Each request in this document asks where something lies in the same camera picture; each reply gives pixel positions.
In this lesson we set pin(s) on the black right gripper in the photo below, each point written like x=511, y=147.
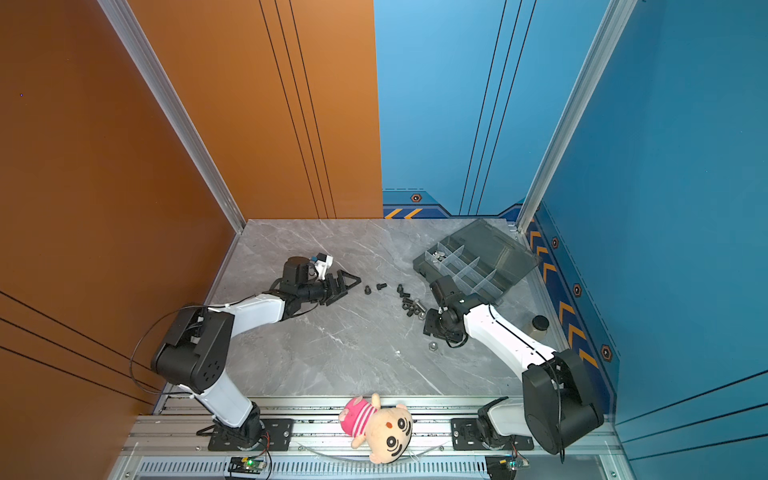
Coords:
x=428, y=327

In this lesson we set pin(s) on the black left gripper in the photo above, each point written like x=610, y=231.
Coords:
x=333, y=289

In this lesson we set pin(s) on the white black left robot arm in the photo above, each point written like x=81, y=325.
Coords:
x=194, y=351

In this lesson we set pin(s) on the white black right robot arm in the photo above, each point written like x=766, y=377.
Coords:
x=559, y=404

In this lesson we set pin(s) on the large silver hex bolt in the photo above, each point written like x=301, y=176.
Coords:
x=421, y=311

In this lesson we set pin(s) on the grey plastic organizer box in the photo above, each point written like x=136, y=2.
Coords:
x=480, y=258

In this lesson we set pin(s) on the black cap cylinder container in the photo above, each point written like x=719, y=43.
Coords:
x=537, y=328

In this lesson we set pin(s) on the pink plush doll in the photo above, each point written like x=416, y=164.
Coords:
x=387, y=431

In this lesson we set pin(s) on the right green circuit board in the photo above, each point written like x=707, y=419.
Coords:
x=505, y=467

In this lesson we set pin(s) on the green circuit board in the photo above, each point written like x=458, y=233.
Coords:
x=247, y=467
x=505, y=467

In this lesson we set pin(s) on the left green circuit board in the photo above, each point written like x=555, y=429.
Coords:
x=247, y=467

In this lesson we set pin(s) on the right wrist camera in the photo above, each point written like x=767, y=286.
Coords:
x=446, y=293

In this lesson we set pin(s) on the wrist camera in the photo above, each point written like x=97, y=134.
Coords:
x=446, y=293
x=298, y=270

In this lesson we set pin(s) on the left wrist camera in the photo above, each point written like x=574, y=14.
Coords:
x=298, y=270

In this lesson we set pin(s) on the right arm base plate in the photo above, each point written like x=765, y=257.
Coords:
x=471, y=433

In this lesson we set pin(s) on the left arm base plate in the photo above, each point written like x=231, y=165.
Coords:
x=255, y=435

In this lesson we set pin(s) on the aluminium rail frame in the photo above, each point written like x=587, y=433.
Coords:
x=168, y=446

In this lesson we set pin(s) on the aluminium corner post left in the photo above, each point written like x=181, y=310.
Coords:
x=127, y=27

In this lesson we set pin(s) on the aluminium corner post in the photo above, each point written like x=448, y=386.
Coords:
x=610, y=30
x=127, y=27

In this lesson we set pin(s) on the aluminium corner post right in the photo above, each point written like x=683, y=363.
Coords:
x=610, y=30

